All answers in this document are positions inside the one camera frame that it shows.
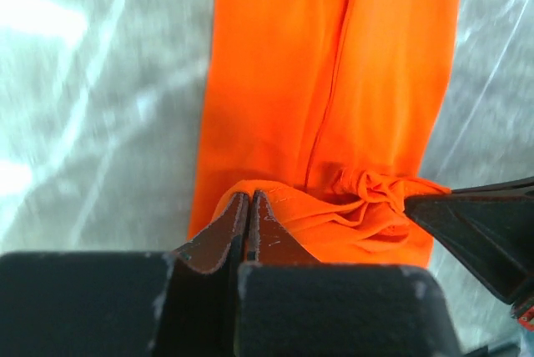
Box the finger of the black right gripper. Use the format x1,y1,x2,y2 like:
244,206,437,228
405,177,533,304

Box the orange t shirt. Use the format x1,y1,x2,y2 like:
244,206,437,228
189,0,460,268

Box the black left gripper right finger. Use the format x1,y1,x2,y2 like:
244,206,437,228
234,192,461,356

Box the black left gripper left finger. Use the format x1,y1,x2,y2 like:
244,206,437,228
1,194,249,356

